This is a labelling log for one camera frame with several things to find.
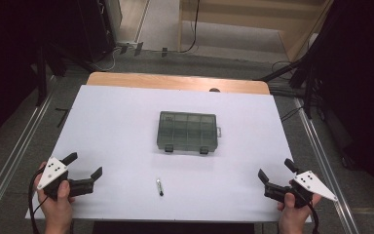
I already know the person's right hand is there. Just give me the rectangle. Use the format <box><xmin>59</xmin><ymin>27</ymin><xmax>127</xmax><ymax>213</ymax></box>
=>
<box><xmin>277</xmin><ymin>193</ymin><xmax>322</xmax><ymax>234</ymax></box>

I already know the black tripod leg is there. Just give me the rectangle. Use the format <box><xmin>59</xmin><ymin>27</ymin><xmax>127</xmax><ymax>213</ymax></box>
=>
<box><xmin>253</xmin><ymin>57</ymin><xmax>310</xmax><ymax>83</ymax></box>

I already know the thin black floor cable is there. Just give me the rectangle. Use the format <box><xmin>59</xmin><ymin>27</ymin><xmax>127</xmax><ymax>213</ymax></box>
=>
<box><xmin>280</xmin><ymin>106</ymin><xmax>303</xmax><ymax>123</ymax></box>

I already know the black hex key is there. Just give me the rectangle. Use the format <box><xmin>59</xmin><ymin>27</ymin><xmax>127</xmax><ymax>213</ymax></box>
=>
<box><xmin>55</xmin><ymin>107</ymin><xmax>70</xmax><ymax>129</ymax></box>

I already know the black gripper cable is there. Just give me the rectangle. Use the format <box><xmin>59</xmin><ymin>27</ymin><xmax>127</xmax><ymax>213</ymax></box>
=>
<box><xmin>291</xmin><ymin>186</ymin><xmax>321</xmax><ymax>234</ymax></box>
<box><xmin>28</xmin><ymin>169</ymin><xmax>52</xmax><ymax>234</ymax></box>

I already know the metal floor rail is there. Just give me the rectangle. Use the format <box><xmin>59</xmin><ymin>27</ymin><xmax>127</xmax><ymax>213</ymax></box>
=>
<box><xmin>0</xmin><ymin>76</ymin><xmax>57</xmax><ymax>222</ymax></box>
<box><xmin>292</xmin><ymin>97</ymin><xmax>360</xmax><ymax>234</ymax></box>

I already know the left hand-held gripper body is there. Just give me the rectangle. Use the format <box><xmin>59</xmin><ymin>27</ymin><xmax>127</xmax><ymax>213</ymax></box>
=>
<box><xmin>36</xmin><ymin>156</ymin><xmax>95</xmax><ymax>201</ymax></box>

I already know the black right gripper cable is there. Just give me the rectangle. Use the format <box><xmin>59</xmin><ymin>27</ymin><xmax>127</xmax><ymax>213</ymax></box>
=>
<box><xmin>291</xmin><ymin>186</ymin><xmax>321</xmax><ymax>234</ymax></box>

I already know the white board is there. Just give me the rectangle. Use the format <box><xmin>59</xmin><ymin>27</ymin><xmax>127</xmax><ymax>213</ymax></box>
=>
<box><xmin>25</xmin><ymin>85</ymin><xmax>312</xmax><ymax>223</ymax></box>

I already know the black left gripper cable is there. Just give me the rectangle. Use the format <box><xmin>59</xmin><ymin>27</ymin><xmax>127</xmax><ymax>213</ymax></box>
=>
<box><xmin>28</xmin><ymin>169</ymin><xmax>52</xmax><ymax>234</ymax></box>

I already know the white floor cable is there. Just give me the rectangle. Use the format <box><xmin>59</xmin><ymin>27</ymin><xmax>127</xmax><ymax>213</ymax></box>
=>
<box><xmin>92</xmin><ymin>48</ymin><xmax>120</xmax><ymax>72</ymax></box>

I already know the grey translucent compartment box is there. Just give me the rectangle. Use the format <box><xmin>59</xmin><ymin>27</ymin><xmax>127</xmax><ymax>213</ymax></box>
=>
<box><xmin>156</xmin><ymin>110</ymin><xmax>222</xmax><ymax>155</ymax></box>

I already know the black metal stand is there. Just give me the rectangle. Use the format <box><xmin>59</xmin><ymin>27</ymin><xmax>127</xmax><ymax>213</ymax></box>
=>
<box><xmin>300</xmin><ymin>59</ymin><xmax>316</xmax><ymax>120</ymax></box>

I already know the black hanging cable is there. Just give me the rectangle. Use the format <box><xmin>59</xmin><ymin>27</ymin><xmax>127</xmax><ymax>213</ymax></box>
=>
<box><xmin>178</xmin><ymin>0</ymin><xmax>201</xmax><ymax>54</ymax></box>

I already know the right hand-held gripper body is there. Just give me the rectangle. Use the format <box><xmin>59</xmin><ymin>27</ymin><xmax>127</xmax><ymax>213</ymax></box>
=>
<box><xmin>264</xmin><ymin>170</ymin><xmax>339</xmax><ymax>209</ymax></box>

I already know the black cabinet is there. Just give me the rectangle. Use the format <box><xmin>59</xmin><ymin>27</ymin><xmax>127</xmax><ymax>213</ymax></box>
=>
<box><xmin>76</xmin><ymin>0</ymin><xmax>116</xmax><ymax>63</ymax></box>

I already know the black curtain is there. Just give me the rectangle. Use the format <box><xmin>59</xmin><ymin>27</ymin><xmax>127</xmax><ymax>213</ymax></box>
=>
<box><xmin>315</xmin><ymin>0</ymin><xmax>374</xmax><ymax>209</ymax></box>
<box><xmin>0</xmin><ymin>0</ymin><xmax>79</xmax><ymax>150</ymax></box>

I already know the wooden table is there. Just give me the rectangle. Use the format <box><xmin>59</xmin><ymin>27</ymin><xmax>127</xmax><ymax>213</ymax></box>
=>
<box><xmin>87</xmin><ymin>71</ymin><xmax>271</xmax><ymax>96</ymax></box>

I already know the person's left hand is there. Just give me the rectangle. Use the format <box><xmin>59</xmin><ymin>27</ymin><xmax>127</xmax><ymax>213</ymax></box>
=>
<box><xmin>33</xmin><ymin>161</ymin><xmax>76</xmax><ymax>228</ymax></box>

